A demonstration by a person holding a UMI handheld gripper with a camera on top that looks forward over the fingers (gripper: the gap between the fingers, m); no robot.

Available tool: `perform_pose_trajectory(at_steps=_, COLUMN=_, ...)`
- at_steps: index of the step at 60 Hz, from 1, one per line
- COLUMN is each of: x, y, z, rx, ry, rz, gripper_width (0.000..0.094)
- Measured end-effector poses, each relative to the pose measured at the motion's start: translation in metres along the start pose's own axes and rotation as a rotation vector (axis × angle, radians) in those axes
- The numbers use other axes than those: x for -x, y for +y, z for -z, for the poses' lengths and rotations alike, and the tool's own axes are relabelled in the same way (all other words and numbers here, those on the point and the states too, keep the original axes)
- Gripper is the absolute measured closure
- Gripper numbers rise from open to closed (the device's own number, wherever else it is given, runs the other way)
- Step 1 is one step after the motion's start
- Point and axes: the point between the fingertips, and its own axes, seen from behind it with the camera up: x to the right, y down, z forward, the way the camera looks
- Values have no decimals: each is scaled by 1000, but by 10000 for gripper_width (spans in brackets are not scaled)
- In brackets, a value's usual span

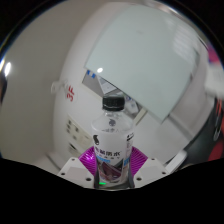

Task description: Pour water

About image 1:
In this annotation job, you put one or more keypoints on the small white wall poster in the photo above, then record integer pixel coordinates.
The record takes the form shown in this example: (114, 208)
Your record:
(74, 150)

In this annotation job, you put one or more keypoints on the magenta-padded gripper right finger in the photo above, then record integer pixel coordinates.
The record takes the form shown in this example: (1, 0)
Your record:
(150, 170)

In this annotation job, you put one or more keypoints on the large frosted glass whiteboard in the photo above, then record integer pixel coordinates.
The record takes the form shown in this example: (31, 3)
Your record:
(143, 56)

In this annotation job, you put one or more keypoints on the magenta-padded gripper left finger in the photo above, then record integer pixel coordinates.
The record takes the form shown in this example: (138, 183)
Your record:
(75, 170)

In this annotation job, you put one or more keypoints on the flat white box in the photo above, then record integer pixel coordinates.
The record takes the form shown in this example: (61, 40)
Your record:
(176, 160)

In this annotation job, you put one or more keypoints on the round ceiling light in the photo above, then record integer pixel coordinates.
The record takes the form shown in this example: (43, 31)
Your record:
(7, 69)

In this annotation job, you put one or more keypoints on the red and black power tool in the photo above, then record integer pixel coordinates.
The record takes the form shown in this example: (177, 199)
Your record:
(219, 121)

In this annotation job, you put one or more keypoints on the grey notice board with papers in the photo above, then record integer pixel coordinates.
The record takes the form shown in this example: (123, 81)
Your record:
(110, 88)

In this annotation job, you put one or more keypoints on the clear black-capped water bottle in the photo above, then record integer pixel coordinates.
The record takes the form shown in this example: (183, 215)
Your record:
(112, 140)

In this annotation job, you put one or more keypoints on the large white wall poster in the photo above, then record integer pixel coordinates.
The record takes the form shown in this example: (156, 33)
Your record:
(77, 128)

